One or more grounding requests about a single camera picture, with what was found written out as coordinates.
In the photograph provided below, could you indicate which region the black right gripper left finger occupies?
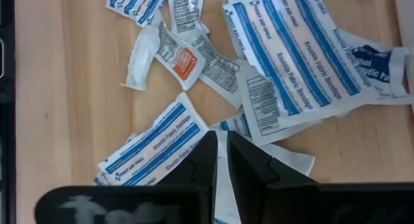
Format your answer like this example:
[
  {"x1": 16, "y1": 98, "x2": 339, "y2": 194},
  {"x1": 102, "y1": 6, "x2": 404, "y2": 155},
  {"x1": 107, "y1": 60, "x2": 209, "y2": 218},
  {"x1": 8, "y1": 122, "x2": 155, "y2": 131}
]
[{"x1": 157, "y1": 130, "x2": 219, "y2": 224}]

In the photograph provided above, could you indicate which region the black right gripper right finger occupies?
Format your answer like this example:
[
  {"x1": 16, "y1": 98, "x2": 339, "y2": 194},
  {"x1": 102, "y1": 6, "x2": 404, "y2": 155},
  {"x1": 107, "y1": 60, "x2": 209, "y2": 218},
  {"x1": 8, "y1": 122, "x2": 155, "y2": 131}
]
[{"x1": 226, "y1": 130, "x2": 318, "y2": 224}]

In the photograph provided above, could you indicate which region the large blue striped packet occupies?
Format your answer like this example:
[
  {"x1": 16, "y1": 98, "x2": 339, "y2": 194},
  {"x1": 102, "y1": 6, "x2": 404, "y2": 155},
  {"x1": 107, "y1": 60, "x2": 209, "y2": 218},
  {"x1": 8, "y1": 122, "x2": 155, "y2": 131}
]
[{"x1": 222, "y1": 0, "x2": 376, "y2": 118}]

